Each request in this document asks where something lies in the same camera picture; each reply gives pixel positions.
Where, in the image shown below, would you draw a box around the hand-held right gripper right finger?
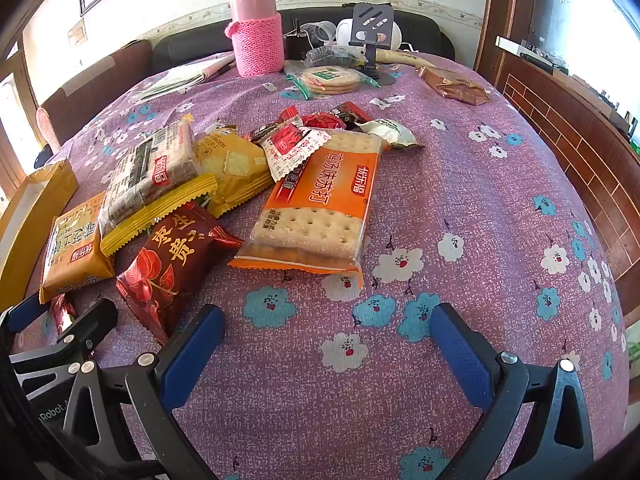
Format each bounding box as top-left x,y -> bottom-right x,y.
429,302 -> 596,480

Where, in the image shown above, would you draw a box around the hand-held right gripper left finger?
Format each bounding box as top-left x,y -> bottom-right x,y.
62,304 -> 226,480

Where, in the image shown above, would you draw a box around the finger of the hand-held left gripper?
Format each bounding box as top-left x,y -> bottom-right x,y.
52,298 -> 119,361
0,292 -> 51,333

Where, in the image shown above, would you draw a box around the dark red peanut packet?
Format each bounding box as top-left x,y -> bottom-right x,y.
116,202 -> 244,346

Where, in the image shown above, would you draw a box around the yellow cardboard box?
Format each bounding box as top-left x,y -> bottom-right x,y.
0,159 -> 80,311

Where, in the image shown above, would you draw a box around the clear cracker packet yellow edges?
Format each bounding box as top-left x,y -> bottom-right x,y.
97,115 -> 219,256

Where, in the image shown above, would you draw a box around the yellow square cracker packet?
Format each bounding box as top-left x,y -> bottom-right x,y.
192,127 -> 275,218

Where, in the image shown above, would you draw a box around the clear bag of dark snacks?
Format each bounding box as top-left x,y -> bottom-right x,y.
306,46 -> 362,68

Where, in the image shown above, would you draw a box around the orange-yellow biscuit packet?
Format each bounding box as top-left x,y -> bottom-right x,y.
39,192 -> 117,305

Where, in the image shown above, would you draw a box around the purple floral tablecloth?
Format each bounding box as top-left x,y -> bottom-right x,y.
10,52 -> 631,480

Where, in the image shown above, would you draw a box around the wooden door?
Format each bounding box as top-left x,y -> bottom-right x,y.
0,42 -> 46,211

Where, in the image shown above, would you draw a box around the orange soda cracker packet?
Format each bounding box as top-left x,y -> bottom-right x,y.
227,130 -> 388,288

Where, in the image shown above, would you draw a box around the red and white snack packet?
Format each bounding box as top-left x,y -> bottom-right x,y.
262,120 -> 333,183

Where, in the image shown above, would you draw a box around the brown armchair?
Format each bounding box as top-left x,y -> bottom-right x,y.
36,39 -> 153,153

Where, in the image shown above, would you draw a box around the white and green small packet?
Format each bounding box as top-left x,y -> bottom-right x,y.
360,119 -> 426,150

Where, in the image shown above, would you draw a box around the wooden cabinet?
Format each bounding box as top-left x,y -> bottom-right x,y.
475,0 -> 640,311

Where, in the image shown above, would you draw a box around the white paper stack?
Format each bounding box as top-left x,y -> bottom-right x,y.
132,64 -> 207,103

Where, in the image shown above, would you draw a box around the dark red small snack packet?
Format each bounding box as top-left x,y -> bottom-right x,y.
334,101 -> 374,129

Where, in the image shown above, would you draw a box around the brown wafer packet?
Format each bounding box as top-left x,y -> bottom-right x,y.
419,66 -> 490,106

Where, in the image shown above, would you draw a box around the paper booklet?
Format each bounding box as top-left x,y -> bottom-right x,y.
199,52 -> 236,82

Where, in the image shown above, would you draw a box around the black sofa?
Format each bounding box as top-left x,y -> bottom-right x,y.
151,7 -> 457,68

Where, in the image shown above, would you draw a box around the round crackers packet green edge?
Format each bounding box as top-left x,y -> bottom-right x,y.
286,62 -> 368,101

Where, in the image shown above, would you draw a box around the beige wooden stick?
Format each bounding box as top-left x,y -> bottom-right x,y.
375,49 -> 436,68

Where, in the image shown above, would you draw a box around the pink thermos with knit sleeve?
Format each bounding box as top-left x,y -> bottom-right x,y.
229,0 -> 286,79

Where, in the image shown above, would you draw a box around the clear plastic cup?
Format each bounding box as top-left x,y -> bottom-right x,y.
300,20 -> 336,53

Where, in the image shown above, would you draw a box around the black phone stand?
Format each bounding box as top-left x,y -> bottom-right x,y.
350,3 -> 397,86

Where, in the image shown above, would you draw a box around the white round jar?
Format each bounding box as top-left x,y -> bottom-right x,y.
336,17 -> 403,47

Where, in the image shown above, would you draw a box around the glass window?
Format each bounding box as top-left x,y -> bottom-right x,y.
530,0 -> 640,151

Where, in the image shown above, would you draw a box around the small wall notice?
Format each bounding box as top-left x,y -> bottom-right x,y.
67,17 -> 89,47

